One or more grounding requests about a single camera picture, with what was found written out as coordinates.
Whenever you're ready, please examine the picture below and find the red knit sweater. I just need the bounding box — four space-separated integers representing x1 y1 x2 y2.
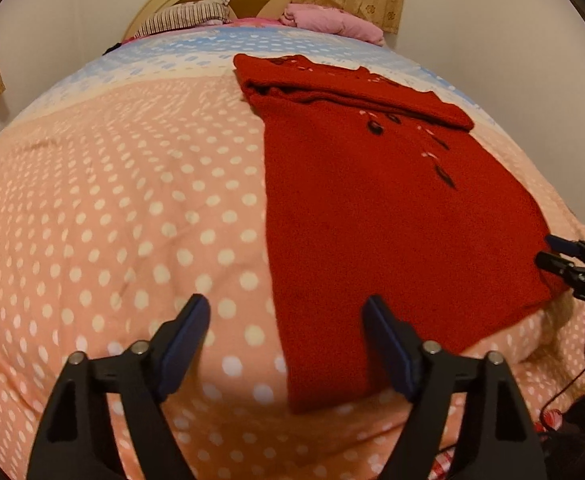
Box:
234 54 565 414

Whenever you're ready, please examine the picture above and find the polka dot bed cover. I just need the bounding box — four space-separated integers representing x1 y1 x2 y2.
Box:
0 26 585 479

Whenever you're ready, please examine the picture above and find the striped pillow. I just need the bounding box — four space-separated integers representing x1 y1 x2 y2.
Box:
133 0 230 39

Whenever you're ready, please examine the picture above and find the pink bed sheet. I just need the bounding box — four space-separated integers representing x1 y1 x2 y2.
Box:
122 16 289 44

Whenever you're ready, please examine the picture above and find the pink pillow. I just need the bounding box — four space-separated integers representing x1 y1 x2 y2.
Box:
279 3 385 47

